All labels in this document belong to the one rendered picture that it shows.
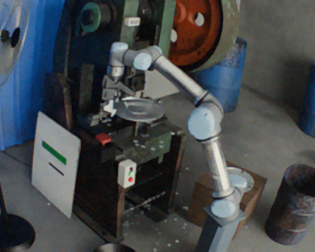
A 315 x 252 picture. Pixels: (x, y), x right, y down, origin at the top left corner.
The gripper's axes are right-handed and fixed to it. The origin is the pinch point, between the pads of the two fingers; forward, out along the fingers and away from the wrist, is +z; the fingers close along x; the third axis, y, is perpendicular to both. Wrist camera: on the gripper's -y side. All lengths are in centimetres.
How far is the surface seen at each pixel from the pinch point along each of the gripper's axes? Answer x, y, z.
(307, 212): 40, -126, 48
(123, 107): -26.1, -10.9, 8.2
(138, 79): -24.3, -16.3, -9.2
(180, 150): -21, -48, 32
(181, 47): -46, -46, -25
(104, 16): -11.4, 10.0, -46.8
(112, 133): -11.7, -3.2, 16.6
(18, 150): -109, 64, 89
